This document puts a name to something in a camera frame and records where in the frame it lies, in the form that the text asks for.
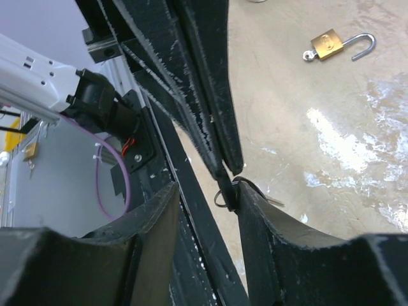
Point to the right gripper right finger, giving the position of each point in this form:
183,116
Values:
289,263

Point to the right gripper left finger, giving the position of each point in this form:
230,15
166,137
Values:
126,262

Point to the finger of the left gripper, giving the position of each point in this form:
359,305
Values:
206,27
152,41

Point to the black key bunch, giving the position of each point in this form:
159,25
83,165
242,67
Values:
228,195

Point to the small brass padlock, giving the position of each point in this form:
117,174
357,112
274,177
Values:
329,44

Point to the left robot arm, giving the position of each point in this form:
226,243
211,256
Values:
31,81

